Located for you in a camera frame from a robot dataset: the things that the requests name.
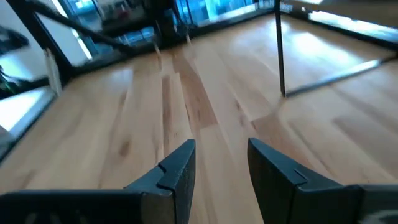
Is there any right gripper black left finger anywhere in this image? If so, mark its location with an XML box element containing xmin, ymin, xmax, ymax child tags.
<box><xmin>0</xmin><ymin>139</ymin><xmax>197</xmax><ymax>224</ymax></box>

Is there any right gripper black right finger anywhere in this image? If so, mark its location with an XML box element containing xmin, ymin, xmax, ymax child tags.
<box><xmin>247</xmin><ymin>138</ymin><xmax>398</xmax><ymax>224</ymax></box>

